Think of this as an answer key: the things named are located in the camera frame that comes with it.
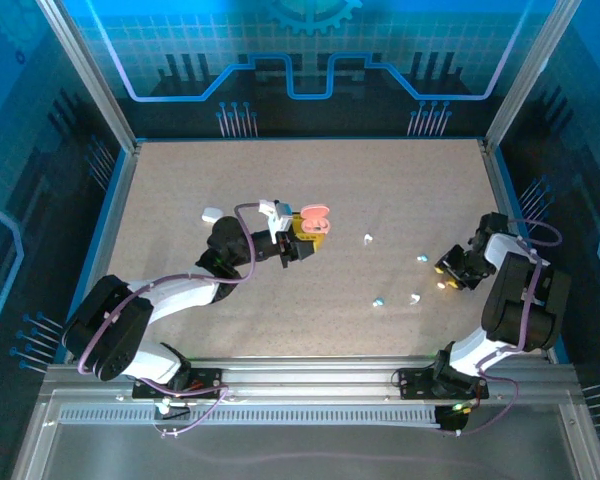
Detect pink earbud charging case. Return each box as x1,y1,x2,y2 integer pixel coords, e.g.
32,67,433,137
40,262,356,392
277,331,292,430
298,202,332,236

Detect black connector block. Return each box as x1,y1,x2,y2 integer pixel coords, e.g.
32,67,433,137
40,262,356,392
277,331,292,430
435,403,470,435

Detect grey metal front panel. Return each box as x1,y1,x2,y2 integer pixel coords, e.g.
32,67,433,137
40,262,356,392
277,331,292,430
9,389,600,480

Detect aluminium table side rail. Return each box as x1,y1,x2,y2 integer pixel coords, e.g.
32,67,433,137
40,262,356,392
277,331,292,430
479,139,564,364
62,141,142,364

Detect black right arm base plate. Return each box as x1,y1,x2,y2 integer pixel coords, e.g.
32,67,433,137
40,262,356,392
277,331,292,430
397,367,490,401

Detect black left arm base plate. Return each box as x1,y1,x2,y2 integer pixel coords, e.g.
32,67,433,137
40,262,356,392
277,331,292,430
131,367,227,401

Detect grey slotted cable duct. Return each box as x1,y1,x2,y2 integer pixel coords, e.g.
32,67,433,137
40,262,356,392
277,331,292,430
58,407,444,427

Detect aluminium frame post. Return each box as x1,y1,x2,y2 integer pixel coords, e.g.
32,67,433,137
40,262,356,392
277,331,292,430
483,0,590,154
35,0,142,154

